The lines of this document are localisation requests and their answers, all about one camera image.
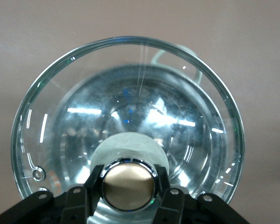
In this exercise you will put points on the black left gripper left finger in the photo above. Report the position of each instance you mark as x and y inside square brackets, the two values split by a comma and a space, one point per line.
[74, 205]

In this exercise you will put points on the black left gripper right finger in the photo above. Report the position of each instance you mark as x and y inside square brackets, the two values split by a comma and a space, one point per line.
[175, 205]

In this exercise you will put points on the pale grey steel cooking pot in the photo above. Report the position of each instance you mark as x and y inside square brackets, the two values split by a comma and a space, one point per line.
[199, 75]

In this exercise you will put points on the glass pot lid with knob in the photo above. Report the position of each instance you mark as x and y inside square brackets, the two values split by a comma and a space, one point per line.
[130, 105]

